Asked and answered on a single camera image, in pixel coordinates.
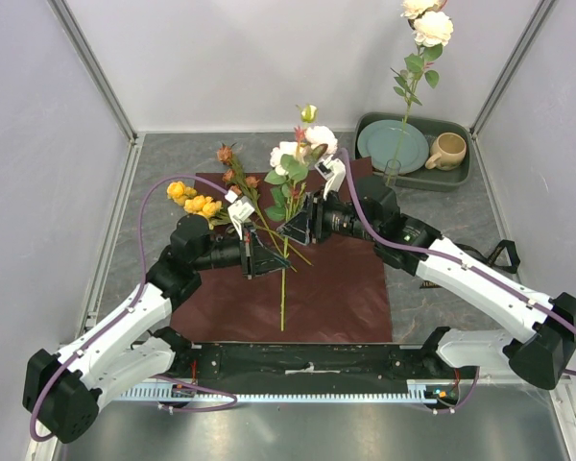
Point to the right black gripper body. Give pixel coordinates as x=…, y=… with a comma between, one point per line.
x=318, y=212

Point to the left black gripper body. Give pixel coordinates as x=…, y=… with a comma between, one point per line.
x=246, y=251

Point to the pink rose stem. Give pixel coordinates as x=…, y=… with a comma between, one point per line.
x=291, y=161

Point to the flower bouquet red paper wrap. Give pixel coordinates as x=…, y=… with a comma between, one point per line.
x=335, y=293

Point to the black ribbon gold lettering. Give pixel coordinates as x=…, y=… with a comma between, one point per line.
x=505, y=246

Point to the white rose stem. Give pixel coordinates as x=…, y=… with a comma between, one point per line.
x=432, y=29

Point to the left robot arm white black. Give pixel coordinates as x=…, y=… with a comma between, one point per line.
x=66, y=390

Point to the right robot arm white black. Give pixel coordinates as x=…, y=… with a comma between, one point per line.
x=537, y=334

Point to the clear glass vase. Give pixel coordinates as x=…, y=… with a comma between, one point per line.
x=391, y=172

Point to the orange brown flower stem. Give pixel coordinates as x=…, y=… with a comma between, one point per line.
x=257, y=190

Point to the yellow rose stem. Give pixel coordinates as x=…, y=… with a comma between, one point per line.
x=193, y=203

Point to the teal ceramic plate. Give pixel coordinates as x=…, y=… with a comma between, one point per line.
x=386, y=139

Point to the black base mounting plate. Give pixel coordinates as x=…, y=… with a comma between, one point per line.
x=311, y=369

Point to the dark green tray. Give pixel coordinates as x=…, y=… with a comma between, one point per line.
x=431, y=128

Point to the beige ceramic mug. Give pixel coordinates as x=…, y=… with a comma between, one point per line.
x=447, y=152

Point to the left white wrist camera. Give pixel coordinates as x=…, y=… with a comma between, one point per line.
x=240, y=210

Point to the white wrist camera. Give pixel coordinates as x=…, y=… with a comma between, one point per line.
x=240, y=210
x=333, y=171

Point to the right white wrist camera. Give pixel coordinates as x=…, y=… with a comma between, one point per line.
x=333, y=171

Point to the light blue cable duct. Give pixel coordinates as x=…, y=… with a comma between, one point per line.
x=163, y=391

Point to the right aluminium corner post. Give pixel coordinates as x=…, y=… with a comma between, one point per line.
x=525, y=41

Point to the aluminium corner post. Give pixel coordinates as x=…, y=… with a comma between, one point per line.
x=525, y=41
x=82, y=47

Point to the left aluminium corner post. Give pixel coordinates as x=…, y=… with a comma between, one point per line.
x=82, y=47

